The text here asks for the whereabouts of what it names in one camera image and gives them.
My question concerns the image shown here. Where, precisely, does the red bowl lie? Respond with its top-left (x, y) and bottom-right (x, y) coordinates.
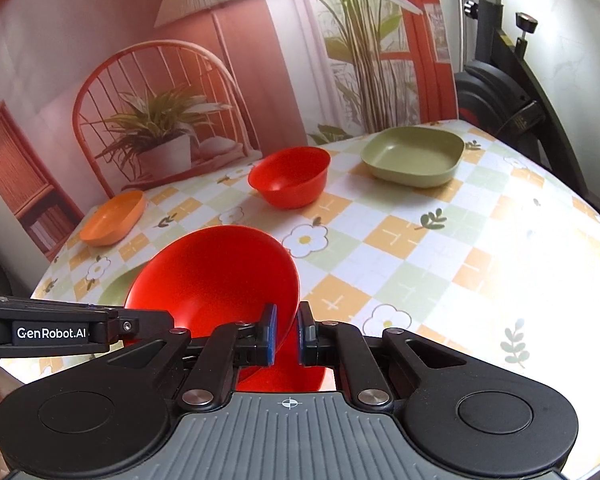
top-left (248, 146), bottom-right (332, 209)
top-left (125, 226), bottom-right (326, 393)

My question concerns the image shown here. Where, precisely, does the large green square plate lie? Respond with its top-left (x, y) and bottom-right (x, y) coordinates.
top-left (98, 262), bottom-right (146, 307)

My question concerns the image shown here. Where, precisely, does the orange square plate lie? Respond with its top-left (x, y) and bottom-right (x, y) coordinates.
top-left (79, 190), bottom-right (146, 247)

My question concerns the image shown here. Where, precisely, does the small green square plate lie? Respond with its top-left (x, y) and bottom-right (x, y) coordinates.
top-left (361, 126), bottom-right (465, 188)

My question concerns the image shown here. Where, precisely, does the checkered floral tablecloth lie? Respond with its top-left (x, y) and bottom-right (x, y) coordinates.
top-left (34, 122), bottom-right (600, 479)

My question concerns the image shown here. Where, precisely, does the printed room backdrop cloth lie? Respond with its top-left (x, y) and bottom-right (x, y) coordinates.
top-left (0, 0), bottom-right (457, 258)

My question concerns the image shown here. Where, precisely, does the black exercise bike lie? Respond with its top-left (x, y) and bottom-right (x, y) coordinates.
top-left (454, 0), bottom-right (594, 202)

